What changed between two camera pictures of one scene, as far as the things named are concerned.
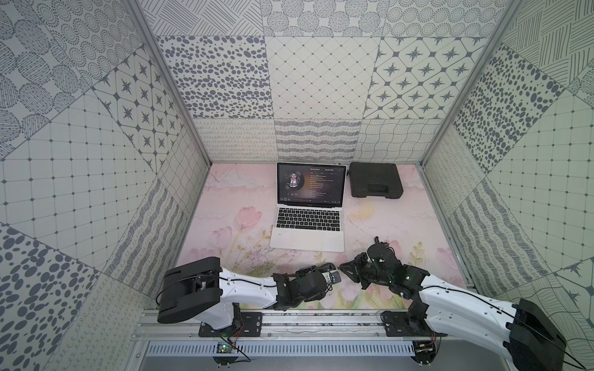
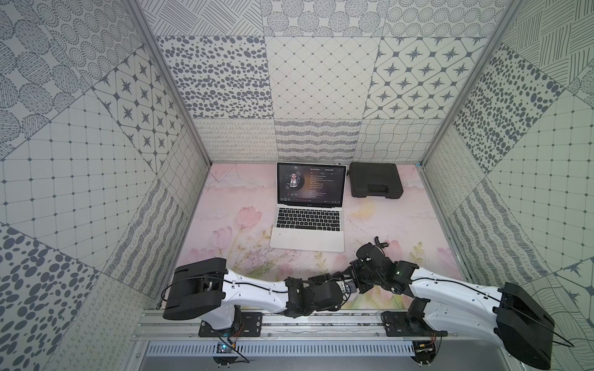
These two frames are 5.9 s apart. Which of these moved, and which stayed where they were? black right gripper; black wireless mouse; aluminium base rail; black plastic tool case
Moved: black wireless mouse
Stayed: black plastic tool case; aluminium base rail; black right gripper
